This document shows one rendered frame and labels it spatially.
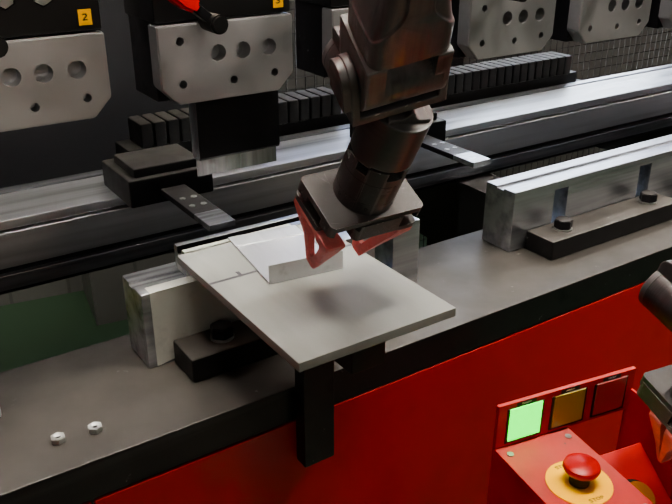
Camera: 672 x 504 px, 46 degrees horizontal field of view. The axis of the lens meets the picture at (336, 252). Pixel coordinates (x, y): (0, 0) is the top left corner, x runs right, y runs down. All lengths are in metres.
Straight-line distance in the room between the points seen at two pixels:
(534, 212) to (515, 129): 0.34
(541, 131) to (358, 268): 0.80
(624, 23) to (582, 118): 0.46
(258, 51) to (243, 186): 0.39
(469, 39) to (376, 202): 0.38
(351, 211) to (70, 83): 0.28
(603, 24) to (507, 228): 0.31
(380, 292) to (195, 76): 0.28
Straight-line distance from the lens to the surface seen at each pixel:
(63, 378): 0.95
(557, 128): 1.62
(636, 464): 1.06
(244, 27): 0.84
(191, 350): 0.91
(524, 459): 0.96
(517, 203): 1.19
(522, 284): 1.12
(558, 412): 0.99
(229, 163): 0.91
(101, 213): 1.13
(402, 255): 1.07
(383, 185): 0.68
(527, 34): 1.09
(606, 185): 1.34
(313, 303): 0.79
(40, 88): 0.78
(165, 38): 0.81
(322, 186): 0.72
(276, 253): 0.89
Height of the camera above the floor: 1.38
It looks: 25 degrees down
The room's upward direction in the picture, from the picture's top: straight up
